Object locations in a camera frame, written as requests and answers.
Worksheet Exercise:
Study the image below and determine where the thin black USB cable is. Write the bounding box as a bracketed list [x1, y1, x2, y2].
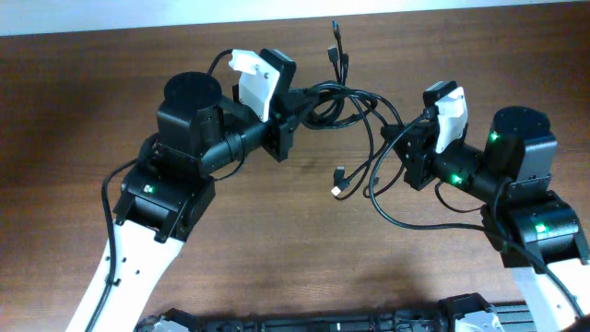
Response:
[326, 43, 407, 202]

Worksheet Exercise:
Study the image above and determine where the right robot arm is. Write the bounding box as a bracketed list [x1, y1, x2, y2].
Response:
[381, 106, 589, 331]

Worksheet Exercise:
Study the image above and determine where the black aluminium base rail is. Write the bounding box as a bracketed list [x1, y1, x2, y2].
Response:
[135, 293, 537, 332]

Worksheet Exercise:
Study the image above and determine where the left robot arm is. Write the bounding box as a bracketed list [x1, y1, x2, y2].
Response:
[67, 72, 320, 331]

